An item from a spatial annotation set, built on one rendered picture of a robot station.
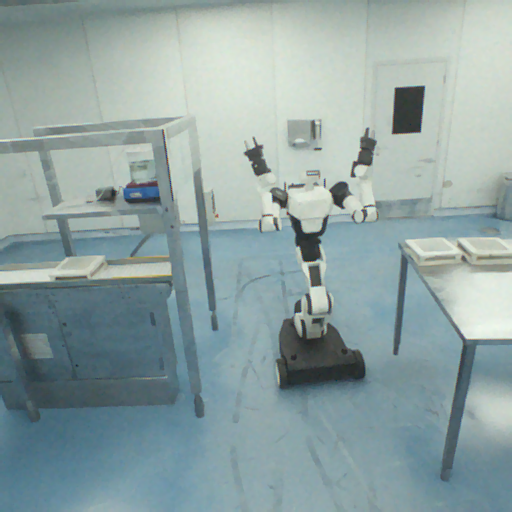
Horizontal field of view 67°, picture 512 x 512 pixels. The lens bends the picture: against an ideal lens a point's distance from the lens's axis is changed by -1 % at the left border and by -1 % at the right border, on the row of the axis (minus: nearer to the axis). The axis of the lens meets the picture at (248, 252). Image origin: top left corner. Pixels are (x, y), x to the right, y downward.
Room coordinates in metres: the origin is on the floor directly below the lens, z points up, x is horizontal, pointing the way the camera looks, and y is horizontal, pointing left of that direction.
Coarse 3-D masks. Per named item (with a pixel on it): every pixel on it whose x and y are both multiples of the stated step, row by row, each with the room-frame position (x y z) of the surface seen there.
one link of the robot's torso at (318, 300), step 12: (300, 252) 2.37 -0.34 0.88; (300, 264) 2.32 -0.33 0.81; (312, 264) 2.31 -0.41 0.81; (324, 264) 2.29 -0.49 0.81; (312, 276) 2.29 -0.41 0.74; (312, 288) 2.20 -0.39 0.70; (324, 288) 2.20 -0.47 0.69; (312, 300) 2.15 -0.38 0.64; (324, 300) 2.14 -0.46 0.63; (312, 312) 2.13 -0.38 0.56; (324, 312) 2.14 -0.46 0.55
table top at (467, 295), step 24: (504, 240) 2.29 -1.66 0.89; (456, 264) 2.00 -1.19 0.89; (504, 264) 1.96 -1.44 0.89; (432, 288) 1.75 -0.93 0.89; (456, 288) 1.73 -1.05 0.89; (480, 288) 1.71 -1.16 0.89; (504, 288) 1.69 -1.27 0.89; (456, 312) 1.51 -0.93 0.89; (480, 312) 1.50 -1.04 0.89; (504, 312) 1.48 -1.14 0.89; (480, 336) 1.32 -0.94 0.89; (504, 336) 1.31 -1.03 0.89
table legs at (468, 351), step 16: (400, 272) 2.36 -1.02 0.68; (400, 288) 2.34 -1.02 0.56; (400, 304) 2.34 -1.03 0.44; (400, 320) 2.34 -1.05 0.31; (464, 352) 1.34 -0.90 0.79; (464, 368) 1.33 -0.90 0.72; (464, 384) 1.33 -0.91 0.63; (464, 400) 1.33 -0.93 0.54; (448, 432) 1.35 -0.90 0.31; (448, 448) 1.33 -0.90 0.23; (448, 464) 1.33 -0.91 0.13
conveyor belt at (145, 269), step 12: (132, 264) 2.21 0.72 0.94; (144, 264) 2.20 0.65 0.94; (156, 264) 2.19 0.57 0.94; (168, 264) 2.18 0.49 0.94; (0, 276) 2.18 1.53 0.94; (12, 276) 2.17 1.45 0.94; (24, 276) 2.15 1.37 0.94; (36, 276) 2.14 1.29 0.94; (108, 276) 2.06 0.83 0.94; (120, 276) 2.05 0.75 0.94; (12, 288) 2.00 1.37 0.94
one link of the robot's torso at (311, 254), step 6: (300, 240) 2.39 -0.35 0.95; (306, 240) 2.36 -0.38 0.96; (312, 240) 2.36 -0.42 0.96; (318, 240) 2.36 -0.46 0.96; (306, 246) 2.36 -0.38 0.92; (312, 246) 2.35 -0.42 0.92; (306, 252) 2.35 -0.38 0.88; (312, 252) 2.35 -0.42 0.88; (318, 252) 2.36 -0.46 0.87; (306, 258) 2.35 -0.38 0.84; (312, 258) 2.35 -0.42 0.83
